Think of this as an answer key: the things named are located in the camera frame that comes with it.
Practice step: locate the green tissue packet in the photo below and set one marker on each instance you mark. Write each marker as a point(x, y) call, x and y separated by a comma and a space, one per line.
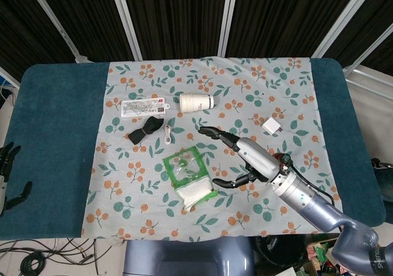
point(196, 193)

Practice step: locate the black waste bin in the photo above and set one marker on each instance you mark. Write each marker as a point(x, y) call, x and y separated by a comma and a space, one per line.
point(279, 251)

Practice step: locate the white ruler set package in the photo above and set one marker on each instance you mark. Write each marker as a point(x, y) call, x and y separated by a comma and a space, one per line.
point(138, 107)

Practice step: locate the black cloth bundle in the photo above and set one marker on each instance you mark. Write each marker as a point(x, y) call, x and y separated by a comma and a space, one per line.
point(144, 131)

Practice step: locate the white paper cup stack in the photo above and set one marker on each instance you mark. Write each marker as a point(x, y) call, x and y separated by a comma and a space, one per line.
point(196, 102)

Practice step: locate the black partition screen panel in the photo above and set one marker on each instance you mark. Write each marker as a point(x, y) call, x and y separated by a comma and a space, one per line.
point(178, 18)
point(92, 18)
point(18, 18)
point(291, 14)
point(377, 5)

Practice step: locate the teal table cover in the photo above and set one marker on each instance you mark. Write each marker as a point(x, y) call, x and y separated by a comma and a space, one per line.
point(52, 134)

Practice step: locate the white power adapter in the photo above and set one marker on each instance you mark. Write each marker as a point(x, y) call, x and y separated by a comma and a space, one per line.
point(271, 125)

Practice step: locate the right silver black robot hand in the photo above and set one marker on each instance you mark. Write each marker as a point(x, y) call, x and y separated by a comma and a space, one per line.
point(256, 157)

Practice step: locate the blue-grey robot torso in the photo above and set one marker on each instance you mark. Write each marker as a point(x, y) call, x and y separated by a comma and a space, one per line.
point(184, 257)

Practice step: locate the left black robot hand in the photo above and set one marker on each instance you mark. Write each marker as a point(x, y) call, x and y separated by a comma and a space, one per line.
point(12, 156)

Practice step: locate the floral grey tablecloth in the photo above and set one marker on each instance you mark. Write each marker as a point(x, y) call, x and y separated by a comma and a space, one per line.
point(215, 220)

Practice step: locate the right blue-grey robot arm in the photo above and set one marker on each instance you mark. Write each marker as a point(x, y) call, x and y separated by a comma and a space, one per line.
point(319, 205)

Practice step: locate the dark blue rounded seat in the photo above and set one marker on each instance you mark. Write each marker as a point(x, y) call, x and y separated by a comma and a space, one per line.
point(383, 180)

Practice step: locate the cardboard box with clutter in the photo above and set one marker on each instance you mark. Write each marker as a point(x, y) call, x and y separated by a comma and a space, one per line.
point(319, 251)

